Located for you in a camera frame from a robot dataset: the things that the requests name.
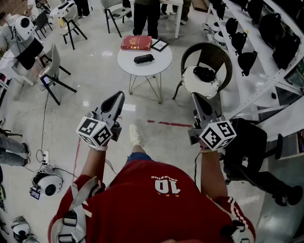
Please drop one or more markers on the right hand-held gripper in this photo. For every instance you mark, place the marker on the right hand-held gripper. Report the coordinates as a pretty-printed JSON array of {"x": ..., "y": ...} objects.
[{"x": 218, "y": 135}]

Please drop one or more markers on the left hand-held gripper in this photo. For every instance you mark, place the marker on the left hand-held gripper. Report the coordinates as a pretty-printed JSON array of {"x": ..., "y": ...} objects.
[{"x": 91, "y": 128}]

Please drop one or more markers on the black glasses case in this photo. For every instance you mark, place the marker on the black glasses case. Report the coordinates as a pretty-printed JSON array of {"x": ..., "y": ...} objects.
[{"x": 144, "y": 59}]

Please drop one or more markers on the person's right forearm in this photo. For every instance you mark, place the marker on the person's right forearm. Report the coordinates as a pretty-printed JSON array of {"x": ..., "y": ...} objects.
[{"x": 212, "y": 171}]

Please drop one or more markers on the person's left forearm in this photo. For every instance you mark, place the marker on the person's left forearm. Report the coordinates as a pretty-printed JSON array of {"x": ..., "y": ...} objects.
[{"x": 95, "y": 163}]

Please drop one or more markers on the white speckled seat cushion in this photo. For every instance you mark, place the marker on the white speckled seat cushion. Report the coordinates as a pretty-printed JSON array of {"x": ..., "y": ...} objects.
[{"x": 190, "y": 82}]

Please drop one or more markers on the person's white shoe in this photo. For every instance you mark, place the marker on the person's white shoe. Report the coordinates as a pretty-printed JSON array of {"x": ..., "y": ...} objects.
[{"x": 134, "y": 134}]

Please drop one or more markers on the black pouch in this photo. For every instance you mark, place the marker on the black pouch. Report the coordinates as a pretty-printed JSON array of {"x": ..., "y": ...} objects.
[{"x": 204, "y": 73}]

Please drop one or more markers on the round white side table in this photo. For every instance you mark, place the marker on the round white side table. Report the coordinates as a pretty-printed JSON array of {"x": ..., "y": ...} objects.
[{"x": 131, "y": 67}]

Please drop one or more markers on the person's lower leg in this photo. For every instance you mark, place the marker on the person's lower leg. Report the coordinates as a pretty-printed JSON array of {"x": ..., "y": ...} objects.
[{"x": 138, "y": 148}]

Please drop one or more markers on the black office chair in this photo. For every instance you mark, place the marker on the black office chair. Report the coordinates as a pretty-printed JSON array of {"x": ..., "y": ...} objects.
[{"x": 245, "y": 145}]

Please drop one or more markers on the brown wicker chair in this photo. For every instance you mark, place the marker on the brown wicker chair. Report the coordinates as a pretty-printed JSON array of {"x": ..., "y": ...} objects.
[{"x": 207, "y": 53}]

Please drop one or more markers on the red hardcover book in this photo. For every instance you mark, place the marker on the red hardcover book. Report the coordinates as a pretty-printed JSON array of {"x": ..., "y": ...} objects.
[{"x": 136, "y": 43}]

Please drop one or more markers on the white dome backpack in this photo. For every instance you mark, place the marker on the white dome backpack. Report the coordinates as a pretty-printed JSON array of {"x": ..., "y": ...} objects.
[
  {"x": 48, "y": 183},
  {"x": 219, "y": 37},
  {"x": 20, "y": 230},
  {"x": 24, "y": 26},
  {"x": 215, "y": 26}
]

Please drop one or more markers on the white chair black legs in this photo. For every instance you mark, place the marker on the white chair black legs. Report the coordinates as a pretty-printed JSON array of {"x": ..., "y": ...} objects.
[{"x": 53, "y": 62}]

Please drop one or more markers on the white metal shelving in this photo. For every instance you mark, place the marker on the white metal shelving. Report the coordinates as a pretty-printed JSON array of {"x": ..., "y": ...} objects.
[{"x": 258, "y": 59}]

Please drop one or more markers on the white power strip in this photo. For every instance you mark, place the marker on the white power strip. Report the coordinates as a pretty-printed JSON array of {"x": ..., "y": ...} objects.
[{"x": 45, "y": 157}]

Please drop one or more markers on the beige chair black legs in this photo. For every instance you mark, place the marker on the beige chair black legs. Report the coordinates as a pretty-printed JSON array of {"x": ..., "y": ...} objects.
[{"x": 71, "y": 26}]

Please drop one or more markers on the grey armchair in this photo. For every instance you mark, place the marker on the grey armchair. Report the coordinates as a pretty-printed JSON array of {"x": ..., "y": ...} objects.
[{"x": 111, "y": 6}]

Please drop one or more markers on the person's red jersey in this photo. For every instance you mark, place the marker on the person's red jersey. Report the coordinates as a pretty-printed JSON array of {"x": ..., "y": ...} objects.
[{"x": 147, "y": 206}]

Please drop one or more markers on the white cluttered table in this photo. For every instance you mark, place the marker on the white cluttered table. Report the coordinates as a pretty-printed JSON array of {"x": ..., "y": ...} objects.
[{"x": 62, "y": 9}]

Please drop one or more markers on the dark grey chair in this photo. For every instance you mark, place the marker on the dark grey chair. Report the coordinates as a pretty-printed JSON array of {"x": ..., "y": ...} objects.
[{"x": 41, "y": 21}]

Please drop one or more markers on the black picture frame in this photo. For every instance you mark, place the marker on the black picture frame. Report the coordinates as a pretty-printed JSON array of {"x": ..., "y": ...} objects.
[{"x": 159, "y": 45}]

